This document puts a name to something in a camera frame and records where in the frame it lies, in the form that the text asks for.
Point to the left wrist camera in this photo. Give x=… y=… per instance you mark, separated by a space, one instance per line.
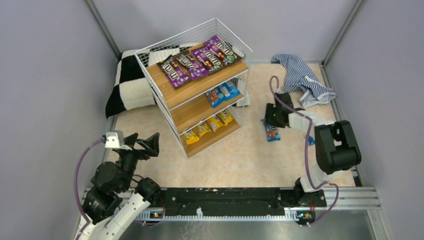
x=115 y=140

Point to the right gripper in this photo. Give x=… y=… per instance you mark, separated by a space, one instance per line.
x=274 y=117

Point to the blue candy bag on shelf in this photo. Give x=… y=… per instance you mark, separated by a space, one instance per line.
x=229 y=90

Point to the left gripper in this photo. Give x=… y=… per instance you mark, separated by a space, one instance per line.
x=135 y=147

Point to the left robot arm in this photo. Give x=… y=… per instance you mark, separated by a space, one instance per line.
x=103 y=215

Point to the yellow candy bag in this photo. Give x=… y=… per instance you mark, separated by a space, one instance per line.
x=215 y=123
x=225 y=116

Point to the blue candy bag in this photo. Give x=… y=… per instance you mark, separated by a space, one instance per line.
x=311 y=141
x=229 y=90
x=271 y=132

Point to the white wire shelf rack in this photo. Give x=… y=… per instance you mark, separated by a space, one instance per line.
x=186 y=106

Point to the yellow candy bag front up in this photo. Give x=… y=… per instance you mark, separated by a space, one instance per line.
x=201 y=129

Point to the purple candy bag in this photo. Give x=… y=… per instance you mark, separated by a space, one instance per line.
x=173 y=72
x=208 y=60
x=222 y=51
x=195 y=69

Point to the yellow candy bag up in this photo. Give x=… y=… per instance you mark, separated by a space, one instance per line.
x=190 y=136
x=201 y=129

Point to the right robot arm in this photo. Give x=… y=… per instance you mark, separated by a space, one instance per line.
x=336 y=148

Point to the yellow candy bag back up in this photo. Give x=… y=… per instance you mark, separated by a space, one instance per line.
x=190 y=136

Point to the yellow candy bag right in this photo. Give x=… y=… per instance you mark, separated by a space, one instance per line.
x=225 y=116

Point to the black white checkered pillow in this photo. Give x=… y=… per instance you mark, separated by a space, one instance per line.
x=131 y=88

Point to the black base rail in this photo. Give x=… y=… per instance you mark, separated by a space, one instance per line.
x=244 y=204

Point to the purple candy bag front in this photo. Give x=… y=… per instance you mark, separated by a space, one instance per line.
x=208 y=60

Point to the blue candy bag floor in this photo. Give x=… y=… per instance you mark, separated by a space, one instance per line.
x=215 y=97

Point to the blue striped cloth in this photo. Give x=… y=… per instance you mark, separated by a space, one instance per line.
x=300 y=78

